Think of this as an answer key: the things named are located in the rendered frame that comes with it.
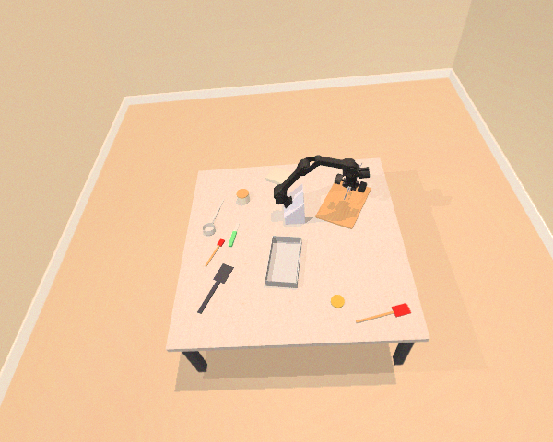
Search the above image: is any orange wooden board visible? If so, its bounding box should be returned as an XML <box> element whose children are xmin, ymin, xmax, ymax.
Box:
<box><xmin>315</xmin><ymin>181</ymin><xmax>371</xmax><ymax>229</ymax></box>

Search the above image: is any dark grey spatula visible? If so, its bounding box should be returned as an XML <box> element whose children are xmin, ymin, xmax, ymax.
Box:
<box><xmin>197</xmin><ymin>263</ymin><xmax>234</xmax><ymax>314</ymax></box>

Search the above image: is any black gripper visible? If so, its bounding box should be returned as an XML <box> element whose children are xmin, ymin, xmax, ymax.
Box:
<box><xmin>334</xmin><ymin>173</ymin><xmax>368</xmax><ymax>193</ymax></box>

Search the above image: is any cream flat square block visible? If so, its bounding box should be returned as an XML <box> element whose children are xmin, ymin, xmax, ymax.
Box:
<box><xmin>265</xmin><ymin>167</ymin><xmax>292</xmax><ymax>184</ymax></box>

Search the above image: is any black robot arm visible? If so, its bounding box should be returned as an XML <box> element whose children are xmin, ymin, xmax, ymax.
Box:
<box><xmin>274</xmin><ymin>155</ymin><xmax>370</xmax><ymax>209</ymax></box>

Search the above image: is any grey rectangular roasting tin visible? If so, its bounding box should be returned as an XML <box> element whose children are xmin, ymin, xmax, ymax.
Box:
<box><xmin>265</xmin><ymin>236</ymin><xmax>302</xmax><ymax>288</ymax></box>

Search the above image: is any yellow flat disc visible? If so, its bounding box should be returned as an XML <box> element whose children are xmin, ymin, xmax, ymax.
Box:
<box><xmin>331</xmin><ymin>295</ymin><xmax>345</xmax><ymax>308</ymax></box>

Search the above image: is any red spatula with wooden handle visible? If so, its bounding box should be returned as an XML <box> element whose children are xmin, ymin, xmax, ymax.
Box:
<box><xmin>356</xmin><ymin>303</ymin><xmax>411</xmax><ymax>323</ymax></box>

